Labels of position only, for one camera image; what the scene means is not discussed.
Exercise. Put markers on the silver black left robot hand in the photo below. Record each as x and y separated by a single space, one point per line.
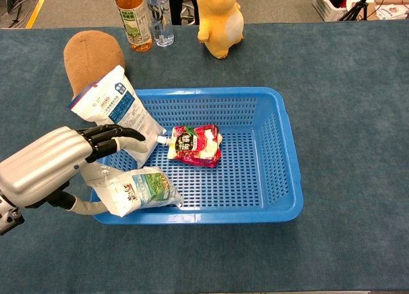
44 161

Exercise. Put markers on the white blue refill pouch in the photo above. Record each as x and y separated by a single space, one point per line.
123 112

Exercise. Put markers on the white green snack bag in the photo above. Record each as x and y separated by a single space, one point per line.
137 191

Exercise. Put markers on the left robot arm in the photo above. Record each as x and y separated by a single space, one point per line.
8 215

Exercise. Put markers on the blue plastic perforated basket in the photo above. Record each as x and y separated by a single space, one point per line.
223 211

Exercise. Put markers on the white plastic storage basket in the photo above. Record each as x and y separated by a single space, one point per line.
324 4

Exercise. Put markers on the red jelly drink pouch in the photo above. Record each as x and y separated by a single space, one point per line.
198 145

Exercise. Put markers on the yellow floor tape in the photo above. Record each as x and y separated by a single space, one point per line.
38 6

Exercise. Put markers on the amber tea bottle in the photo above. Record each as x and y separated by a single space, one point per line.
134 22

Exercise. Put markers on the clear water bottle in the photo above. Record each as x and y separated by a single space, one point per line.
161 22

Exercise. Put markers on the yellow plush dinosaur toy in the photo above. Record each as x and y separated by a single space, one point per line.
220 22

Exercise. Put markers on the teal table cloth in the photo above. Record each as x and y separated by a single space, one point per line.
345 115

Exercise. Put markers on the black tripod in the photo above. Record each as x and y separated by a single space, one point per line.
357 7

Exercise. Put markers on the cardboard box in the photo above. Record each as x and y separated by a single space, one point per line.
388 1

